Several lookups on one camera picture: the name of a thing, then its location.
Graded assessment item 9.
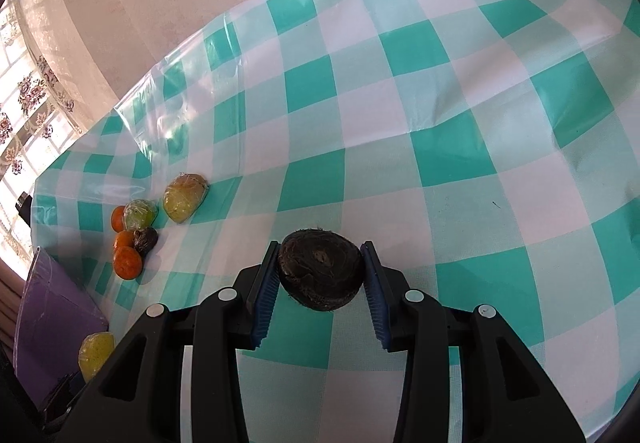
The dark brown round fruit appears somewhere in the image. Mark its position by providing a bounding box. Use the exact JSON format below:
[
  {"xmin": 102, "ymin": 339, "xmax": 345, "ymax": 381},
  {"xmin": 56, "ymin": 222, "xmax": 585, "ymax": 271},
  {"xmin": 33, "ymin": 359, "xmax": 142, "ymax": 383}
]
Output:
[{"xmin": 278, "ymin": 227, "xmax": 365, "ymax": 313}]

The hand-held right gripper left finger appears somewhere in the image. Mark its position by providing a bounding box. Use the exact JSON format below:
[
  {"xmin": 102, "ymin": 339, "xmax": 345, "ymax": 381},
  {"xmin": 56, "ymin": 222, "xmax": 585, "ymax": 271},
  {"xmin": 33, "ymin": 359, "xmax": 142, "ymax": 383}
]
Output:
[{"xmin": 62, "ymin": 240, "xmax": 281, "ymax": 443}]

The plastic-wrapped yellow-green fruit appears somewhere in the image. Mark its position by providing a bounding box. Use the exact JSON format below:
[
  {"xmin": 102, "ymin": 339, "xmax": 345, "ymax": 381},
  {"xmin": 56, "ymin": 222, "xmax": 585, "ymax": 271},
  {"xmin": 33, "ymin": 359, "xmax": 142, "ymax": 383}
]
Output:
[{"xmin": 162, "ymin": 174, "xmax": 209, "ymax": 224}]

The floral lace curtain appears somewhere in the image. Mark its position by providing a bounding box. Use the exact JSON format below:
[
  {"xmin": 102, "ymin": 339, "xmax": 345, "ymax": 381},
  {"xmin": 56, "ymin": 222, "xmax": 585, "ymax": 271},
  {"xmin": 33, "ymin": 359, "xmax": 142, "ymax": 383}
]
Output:
[{"xmin": 0, "ymin": 0, "xmax": 87, "ymax": 276}]

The purple bag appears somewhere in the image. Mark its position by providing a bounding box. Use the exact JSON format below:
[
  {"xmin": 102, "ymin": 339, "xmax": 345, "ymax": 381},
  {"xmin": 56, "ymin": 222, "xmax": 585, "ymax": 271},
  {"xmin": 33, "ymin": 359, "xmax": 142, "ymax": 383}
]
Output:
[{"xmin": 12, "ymin": 245, "xmax": 111, "ymax": 419}]

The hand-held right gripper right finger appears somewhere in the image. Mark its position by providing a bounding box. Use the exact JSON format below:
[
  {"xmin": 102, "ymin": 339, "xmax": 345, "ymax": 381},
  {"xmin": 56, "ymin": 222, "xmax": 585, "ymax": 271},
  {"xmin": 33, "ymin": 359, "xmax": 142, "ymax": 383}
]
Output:
[{"xmin": 360, "ymin": 239, "xmax": 587, "ymax": 443}]

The small dark brown fruit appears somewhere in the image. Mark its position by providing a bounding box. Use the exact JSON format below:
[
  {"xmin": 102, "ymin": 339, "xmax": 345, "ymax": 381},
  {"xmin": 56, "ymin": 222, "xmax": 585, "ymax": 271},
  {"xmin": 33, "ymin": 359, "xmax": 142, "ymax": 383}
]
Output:
[{"xmin": 132, "ymin": 227, "xmax": 159, "ymax": 258}]

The dark object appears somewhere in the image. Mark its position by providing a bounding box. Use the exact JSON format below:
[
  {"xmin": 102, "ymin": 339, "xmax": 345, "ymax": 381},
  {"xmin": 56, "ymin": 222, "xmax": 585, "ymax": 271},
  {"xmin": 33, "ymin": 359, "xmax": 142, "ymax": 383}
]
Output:
[{"xmin": 39, "ymin": 369, "xmax": 84, "ymax": 435}]

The plastic-wrapped yellow fruit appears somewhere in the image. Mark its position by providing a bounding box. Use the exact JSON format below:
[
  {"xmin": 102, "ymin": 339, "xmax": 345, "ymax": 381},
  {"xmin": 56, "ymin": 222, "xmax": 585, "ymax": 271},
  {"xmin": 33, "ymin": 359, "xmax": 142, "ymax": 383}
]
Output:
[{"xmin": 78, "ymin": 331, "xmax": 116, "ymax": 382}]

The plastic-wrapped green fruit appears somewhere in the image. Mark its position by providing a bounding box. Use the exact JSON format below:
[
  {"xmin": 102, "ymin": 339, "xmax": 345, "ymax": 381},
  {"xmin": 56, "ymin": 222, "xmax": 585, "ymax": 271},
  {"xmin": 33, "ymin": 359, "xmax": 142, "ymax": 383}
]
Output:
[{"xmin": 123, "ymin": 199, "xmax": 159, "ymax": 232}]

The teal white checkered tablecloth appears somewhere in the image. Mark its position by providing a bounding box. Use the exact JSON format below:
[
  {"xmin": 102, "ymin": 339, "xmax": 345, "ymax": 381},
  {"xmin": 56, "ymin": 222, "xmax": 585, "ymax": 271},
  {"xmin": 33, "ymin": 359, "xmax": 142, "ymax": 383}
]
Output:
[{"xmin": 30, "ymin": 0, "xmax": 640, "ymax": 443}]

